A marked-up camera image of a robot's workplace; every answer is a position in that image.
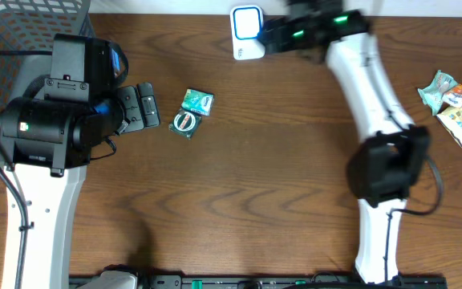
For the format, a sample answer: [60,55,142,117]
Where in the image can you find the teal small packet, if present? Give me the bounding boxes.
[417,70,458,116]

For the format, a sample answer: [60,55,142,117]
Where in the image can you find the white barcode scanner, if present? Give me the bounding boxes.
[229,5,265,61]

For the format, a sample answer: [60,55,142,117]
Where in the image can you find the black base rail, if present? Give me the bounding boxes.
[68,274,448,289]

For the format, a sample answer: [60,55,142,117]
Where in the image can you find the orange small box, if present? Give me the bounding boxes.
[442,84,462,108]

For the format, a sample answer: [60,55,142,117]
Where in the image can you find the grey plastic mesh basket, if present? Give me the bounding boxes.
[0,0,95,164]

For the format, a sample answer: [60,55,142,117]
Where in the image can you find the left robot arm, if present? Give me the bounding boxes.
[0,34,160,288]

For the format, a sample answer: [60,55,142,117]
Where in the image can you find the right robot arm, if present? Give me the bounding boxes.
[258,0,430,285]

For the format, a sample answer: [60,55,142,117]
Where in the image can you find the teal tissue pack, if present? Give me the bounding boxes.
[181,89,214,116]

